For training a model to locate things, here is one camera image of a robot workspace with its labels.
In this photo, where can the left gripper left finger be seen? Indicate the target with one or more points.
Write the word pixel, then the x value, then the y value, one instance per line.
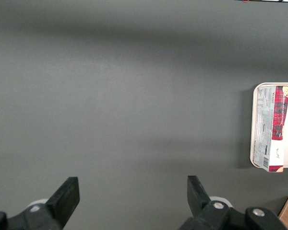
pixel 64 198

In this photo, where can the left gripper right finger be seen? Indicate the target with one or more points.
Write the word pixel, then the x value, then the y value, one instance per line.
pixel 199 201

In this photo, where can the red tartan cookie box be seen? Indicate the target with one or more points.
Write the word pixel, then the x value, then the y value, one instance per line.
pixel 278 115

